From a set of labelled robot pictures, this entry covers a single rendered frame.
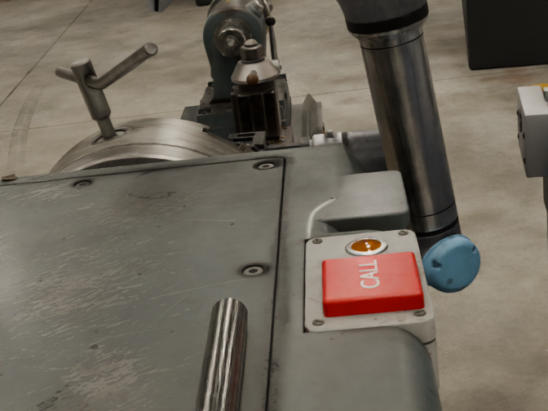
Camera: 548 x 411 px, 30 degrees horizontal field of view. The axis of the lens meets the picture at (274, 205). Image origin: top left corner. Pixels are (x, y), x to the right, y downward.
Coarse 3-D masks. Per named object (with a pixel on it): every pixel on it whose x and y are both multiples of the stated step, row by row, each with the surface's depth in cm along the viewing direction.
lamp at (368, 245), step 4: (364, 240) 70; (368, 240) 70; (372, 240) 70; (352, 244) 70; (356, 244) 70; (360, 244) 69; (364, 244) 69; (368, 244) 69; (372, 244) 69; (376, 244) 69; (380, 244) 69; (352, 248) 69; (356, 248) 69; (360, 248) 69; (364, 248) 69; (368, 248) 69; (372, 248) 69; (376, 248) 69
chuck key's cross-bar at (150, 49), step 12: (144, 48) 84; (156, 48) 84; (132, 60) 88; (144, 60) 86; (60, 72) 112; (72, 72) 109; (108, 72) 96; (120, 72) 93; (96, 84) 101; (108, 84) 99
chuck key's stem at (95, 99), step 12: (84, 60) 105; (84, 72) 105; (84, 84) 105; (84, 96) 106; (96, 96) 106; (96, 108) 106; (108, 108) 107; (96, 120) 107; (108, 120) 107; (108, 132) 108
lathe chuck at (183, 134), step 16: (128, 128) 109; (144, 128) 108; (160, 128) 108; (176, 128) 109; (192, 128) 110; (208, 128) 111; (80, 144) 111; (96, 144) 107; (112, 144) 105; (128, 144) 104; (176, 144) 104; (192, 144) 105; (208, 144) 107; (224, 144) 109; (240, 144) 113; (64, 160) 109
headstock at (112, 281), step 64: (0, 192) 89; (64, 192) 87; (128, 192) 85; (192, 192) 84; (256, 192) 82; (320, 192) 80; (0, 256) 76; (64, 256) 75; (128, 256) 73; (192, 256) 72; (256, 256) 71; (0, 320) 66; (64, 320) 65; (128, 320) 64; (192, 320) 63; (256, 320) 62; (0, 384) 59; (64, 384) 58; (128, 384) 57; (192, 384) 56; (256, 384) 55; (320, 384) 54; (384, 384) 54
